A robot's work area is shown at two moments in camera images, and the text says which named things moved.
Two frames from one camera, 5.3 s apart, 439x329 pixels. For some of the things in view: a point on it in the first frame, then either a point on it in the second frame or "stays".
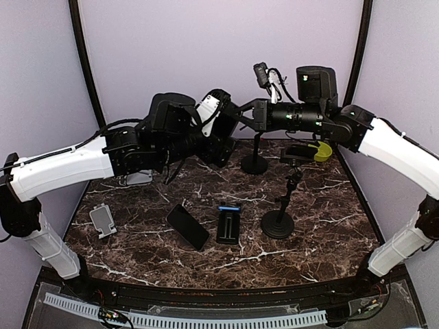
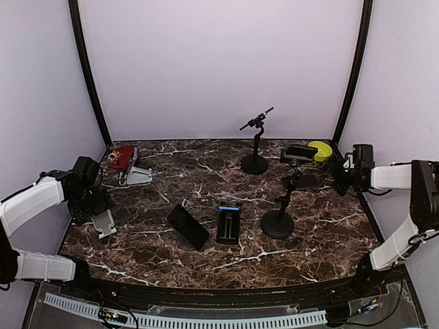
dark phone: x=299 y=152 stays
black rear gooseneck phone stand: x=256 y=164 stays
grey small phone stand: x=103 y=220 stays
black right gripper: x=260 y=122 -> x=341 y=188
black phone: x=187 y=226 stays
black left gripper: x=211 y=153 -> x=103 y=203
